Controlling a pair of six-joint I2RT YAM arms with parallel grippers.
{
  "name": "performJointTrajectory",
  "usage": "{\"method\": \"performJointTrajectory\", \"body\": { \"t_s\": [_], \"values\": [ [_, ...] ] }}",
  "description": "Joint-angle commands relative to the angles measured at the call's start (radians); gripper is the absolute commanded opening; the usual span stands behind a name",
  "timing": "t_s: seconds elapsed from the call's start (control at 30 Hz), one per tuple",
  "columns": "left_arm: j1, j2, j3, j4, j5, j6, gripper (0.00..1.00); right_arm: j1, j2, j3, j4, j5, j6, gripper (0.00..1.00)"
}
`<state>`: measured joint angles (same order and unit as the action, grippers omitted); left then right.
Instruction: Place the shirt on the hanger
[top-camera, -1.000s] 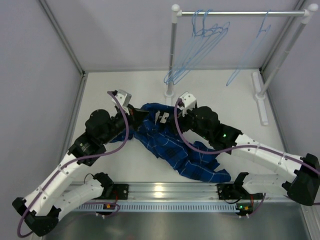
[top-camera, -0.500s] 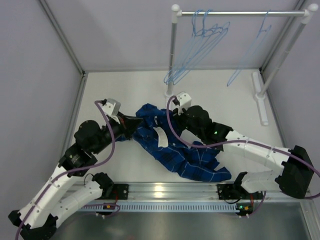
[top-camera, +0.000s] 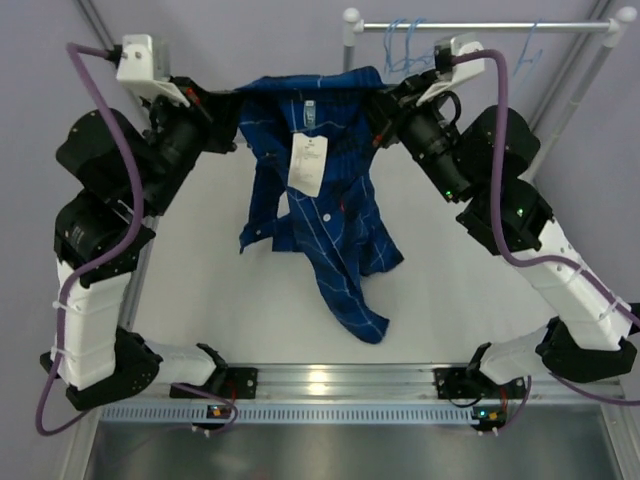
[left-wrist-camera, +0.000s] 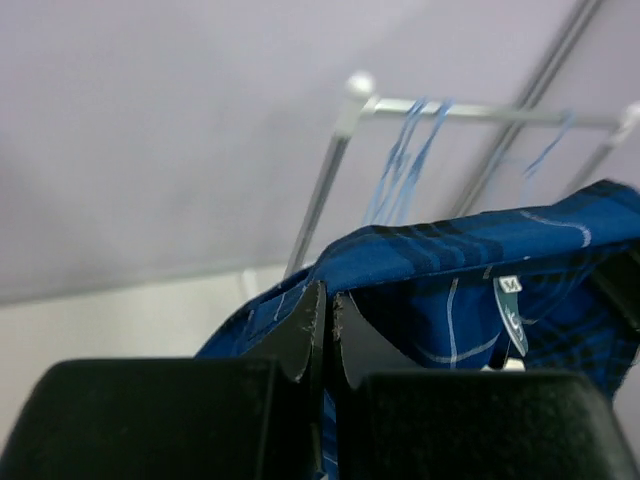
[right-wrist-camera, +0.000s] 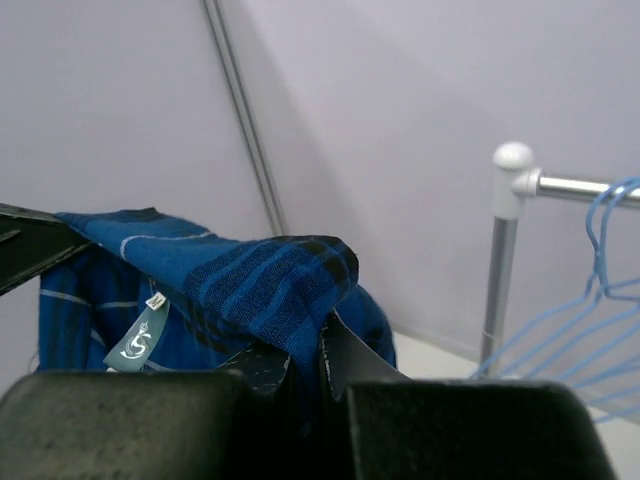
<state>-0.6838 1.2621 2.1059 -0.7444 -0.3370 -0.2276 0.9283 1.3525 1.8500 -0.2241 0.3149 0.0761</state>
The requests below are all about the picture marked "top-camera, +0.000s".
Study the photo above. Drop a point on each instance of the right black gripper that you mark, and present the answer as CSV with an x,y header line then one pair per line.
x,y
388,112

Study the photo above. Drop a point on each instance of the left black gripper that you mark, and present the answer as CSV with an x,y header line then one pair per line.
x,y
216,122

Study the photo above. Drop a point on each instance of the blue plaid shirt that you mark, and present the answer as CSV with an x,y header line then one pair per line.
x,y
341,231

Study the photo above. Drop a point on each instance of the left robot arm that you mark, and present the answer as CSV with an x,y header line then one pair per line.
x,y
128,176

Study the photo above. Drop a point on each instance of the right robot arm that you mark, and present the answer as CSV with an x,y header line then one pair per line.
x,y
587,339

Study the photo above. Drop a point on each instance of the white paper shirt tag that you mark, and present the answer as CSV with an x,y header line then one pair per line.
x,y
307,163

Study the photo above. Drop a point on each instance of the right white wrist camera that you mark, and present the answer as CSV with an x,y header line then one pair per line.
x,y
449,71

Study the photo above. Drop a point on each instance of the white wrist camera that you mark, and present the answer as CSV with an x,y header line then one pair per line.
x,y
144,69
449,71

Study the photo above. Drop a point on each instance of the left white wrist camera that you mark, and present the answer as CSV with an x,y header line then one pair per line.
x,y
144,69

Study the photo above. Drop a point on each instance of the aluminium frame post left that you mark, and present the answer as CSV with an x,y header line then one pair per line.
x,y
106,42

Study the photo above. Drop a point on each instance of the aluminium frame post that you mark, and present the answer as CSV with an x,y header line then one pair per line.
x,y
106,42
551,81

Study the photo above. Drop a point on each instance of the aluminium frame post right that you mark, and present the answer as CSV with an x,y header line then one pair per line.
x,y
551,81

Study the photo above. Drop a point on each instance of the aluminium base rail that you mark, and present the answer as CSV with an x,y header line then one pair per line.
x,y
344,382

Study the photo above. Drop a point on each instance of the perforated cable tray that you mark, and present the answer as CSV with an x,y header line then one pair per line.
x,y
273,413

